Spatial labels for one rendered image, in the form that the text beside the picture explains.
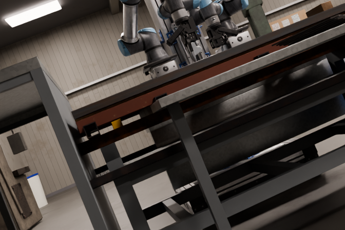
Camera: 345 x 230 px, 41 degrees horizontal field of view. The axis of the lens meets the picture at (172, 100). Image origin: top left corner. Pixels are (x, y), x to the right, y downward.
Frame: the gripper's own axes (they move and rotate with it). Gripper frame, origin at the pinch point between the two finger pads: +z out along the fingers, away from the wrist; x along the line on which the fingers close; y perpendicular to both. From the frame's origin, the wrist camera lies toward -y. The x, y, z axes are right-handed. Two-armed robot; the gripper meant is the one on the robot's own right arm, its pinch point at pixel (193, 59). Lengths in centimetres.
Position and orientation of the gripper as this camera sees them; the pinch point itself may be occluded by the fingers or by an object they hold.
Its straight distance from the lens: 224.4
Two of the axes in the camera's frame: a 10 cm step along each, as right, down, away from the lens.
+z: 3.8, 9.2, -0.3
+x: -1.5, 1.0, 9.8
